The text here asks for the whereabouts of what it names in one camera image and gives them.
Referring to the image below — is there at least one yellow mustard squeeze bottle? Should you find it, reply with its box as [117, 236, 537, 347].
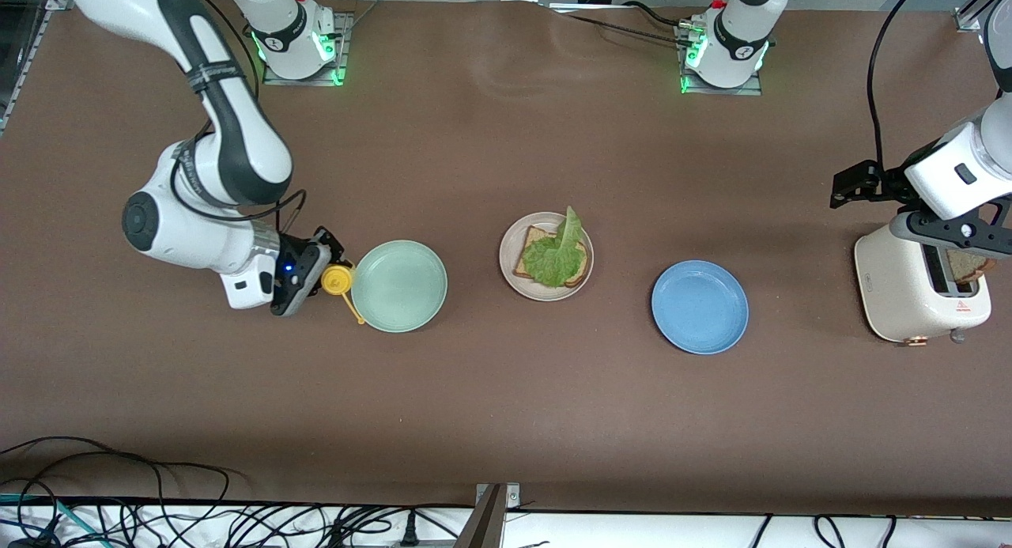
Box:
[320, 263, 367, 326]

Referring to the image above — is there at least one brown bread slice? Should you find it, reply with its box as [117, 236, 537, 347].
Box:
[512, 225, 590, 289]
[947, 248, 991, 286]

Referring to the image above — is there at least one green lettuce leaf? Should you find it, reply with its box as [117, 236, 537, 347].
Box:
[522, 206, 586, 289]

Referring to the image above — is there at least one mint green plate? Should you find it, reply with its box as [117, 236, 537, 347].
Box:
[350, 240, 448, 334]

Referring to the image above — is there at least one beige plate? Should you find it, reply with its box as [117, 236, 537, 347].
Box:
[499, 211, 595, 302]

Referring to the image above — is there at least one blue plate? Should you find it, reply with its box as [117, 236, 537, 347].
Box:
[651, 260, 750, 355]

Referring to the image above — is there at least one white toaster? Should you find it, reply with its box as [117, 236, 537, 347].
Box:
[854, 216, 993, 346]

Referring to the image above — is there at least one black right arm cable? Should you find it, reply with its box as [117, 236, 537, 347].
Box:
[170, 0, 309, 240]

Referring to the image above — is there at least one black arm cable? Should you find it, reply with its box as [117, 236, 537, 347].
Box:
[170, 0, 309, 240]
[867, 0, 934, 173]

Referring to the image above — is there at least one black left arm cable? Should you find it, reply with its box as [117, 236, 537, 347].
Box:
[867, 0, 934, 173]

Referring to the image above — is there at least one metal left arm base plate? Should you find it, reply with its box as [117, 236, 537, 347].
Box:
[677, 20, 765, 96]

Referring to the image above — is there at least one aluminium frame rail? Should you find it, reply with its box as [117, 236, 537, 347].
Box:
[0, 46, 36, 138]
[955, 0, 999, 33]

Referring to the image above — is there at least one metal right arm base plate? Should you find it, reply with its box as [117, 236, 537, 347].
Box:
[262, 10, 354, 88]

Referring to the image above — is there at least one black looped cable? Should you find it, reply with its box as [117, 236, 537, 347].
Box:
[0, 436, 238, 548]

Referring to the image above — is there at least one thin black base cable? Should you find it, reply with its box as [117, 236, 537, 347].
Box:
[553, 1, 697, 47]

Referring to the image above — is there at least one grey metal post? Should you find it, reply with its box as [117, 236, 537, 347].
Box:
[455, 482, 523, 548]

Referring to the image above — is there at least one teal cable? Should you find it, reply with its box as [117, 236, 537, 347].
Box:
[0, 493, 108, 548]

